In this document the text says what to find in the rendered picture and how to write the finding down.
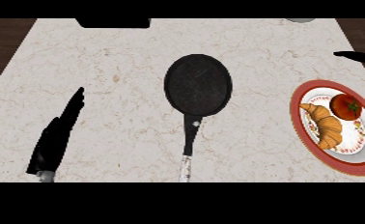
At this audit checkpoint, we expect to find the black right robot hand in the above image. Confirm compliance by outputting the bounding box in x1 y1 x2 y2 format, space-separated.
333 50 365 65

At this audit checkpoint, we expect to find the red tomato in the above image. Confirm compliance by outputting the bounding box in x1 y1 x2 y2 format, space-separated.
329 93 364 122

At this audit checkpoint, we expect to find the red-rimmed white plate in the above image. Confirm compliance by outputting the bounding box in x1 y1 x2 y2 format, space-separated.
290 79 365 177

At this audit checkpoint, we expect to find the black frying pan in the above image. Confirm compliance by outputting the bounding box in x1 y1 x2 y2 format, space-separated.
163 53 234 183

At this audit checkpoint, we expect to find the pale grey round object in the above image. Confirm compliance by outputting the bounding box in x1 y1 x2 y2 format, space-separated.
284 17 317 24

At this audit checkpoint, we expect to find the golden croissant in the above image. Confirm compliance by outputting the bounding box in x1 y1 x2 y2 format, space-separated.
299 102 345 151

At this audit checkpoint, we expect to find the black appliance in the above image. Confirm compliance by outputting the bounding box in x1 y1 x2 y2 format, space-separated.
75 17 153 29

